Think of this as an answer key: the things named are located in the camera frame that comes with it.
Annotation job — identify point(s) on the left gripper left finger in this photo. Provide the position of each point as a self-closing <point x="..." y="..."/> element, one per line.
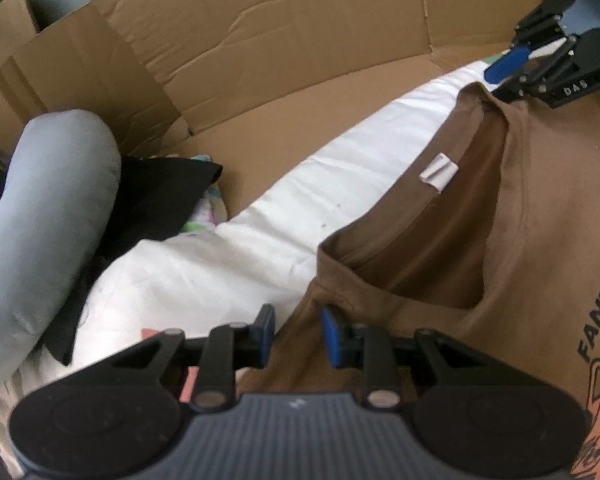
<point x="227" y="349"/>

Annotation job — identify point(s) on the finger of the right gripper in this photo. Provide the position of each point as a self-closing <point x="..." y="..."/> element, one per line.
<point x="541" y="26"/>
<point x="531" y="70"/>

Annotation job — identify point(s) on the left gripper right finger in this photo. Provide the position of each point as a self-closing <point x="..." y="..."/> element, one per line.
<point x="368" y="349"/>

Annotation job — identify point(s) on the brown t-shirt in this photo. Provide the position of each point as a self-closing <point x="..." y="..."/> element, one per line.
<point x="492" y="236"/>

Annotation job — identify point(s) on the cream bear print bedsheet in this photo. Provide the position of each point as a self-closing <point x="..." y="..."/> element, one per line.
<point x="264" y="255"/>

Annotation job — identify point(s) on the black cloth under pillow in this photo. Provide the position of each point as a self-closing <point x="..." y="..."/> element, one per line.
<point x="155" y="198"/>

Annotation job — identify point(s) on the grey neck pillow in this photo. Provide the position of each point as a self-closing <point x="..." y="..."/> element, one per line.
<point x="60" y="189"/>

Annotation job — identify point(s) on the flattened cardboard box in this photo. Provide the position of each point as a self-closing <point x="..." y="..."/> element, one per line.
<point x="257" y="84"/>

